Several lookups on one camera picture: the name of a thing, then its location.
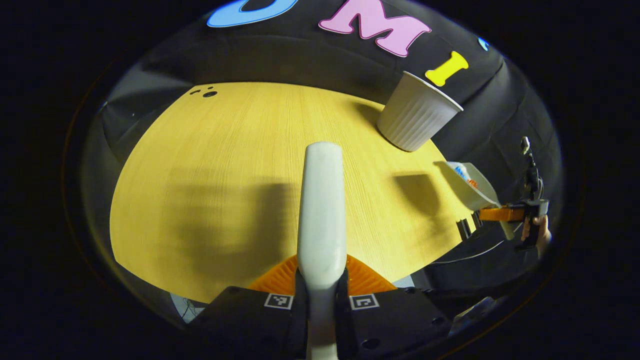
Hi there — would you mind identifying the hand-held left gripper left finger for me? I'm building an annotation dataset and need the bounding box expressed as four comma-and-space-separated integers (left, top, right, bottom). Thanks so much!
192, 254, 308, 360

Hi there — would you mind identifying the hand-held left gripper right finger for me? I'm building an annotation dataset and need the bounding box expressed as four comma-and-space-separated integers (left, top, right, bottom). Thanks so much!
335, 254, 451, 360

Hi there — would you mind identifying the grey white dustpan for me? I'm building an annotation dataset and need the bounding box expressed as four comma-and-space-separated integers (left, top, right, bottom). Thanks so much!
433, 161, 516, 241

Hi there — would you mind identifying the white ribbed garbage bin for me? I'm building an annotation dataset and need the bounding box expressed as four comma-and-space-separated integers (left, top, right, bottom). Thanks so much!
376, 70, 464, 153

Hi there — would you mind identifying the small white broom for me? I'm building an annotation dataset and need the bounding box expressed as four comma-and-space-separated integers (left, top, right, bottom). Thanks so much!
296, 141, 348, 360

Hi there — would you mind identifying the wooden desktop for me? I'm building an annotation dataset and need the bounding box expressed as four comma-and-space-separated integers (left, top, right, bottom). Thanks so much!
109, 81, 478, 304

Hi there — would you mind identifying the black desk edge clamp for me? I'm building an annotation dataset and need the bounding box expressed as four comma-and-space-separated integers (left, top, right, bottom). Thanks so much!
456, 216, 482, 241

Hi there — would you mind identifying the black backdrop cloth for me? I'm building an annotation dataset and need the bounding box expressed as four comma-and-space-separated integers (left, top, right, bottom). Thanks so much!
80, 0, 563, 321

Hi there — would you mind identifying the thin dark cable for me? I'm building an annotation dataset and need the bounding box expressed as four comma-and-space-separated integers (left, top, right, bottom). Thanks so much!
429, 238, 507, 265

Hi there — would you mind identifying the bundle of thin floor cables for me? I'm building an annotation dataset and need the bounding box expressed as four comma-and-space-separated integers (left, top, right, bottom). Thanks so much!
170, 292, 212, 324

